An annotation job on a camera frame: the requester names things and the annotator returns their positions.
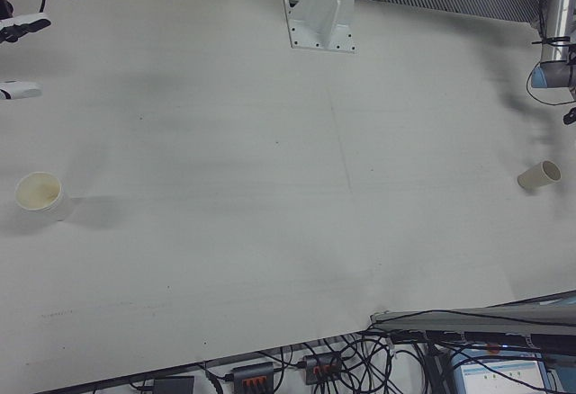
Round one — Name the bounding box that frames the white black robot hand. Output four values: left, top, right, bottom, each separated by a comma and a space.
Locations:
0, 12, 52, 101

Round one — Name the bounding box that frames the wide white paper cup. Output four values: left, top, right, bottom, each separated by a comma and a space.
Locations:
14, 171, 76, 223

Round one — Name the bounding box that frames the small beige paper cup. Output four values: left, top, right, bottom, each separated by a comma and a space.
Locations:
517, 159, 563, 191

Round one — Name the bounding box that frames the black box device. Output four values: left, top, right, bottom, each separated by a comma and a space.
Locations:
152, 376, 196, 394

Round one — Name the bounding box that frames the black orange usb hub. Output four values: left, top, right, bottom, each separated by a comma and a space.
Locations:
230, 362, 276, 394
302, 352, 347, 386

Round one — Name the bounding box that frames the blue edged tablet pendant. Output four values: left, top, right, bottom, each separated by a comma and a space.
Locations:
449, 351, 551, 394

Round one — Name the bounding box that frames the white camera mount stand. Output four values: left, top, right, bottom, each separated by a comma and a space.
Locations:
282, 0, 368, 54

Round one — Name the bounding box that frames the aluminium profile post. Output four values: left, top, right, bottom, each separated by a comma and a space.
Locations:
370, 291, 576, 337

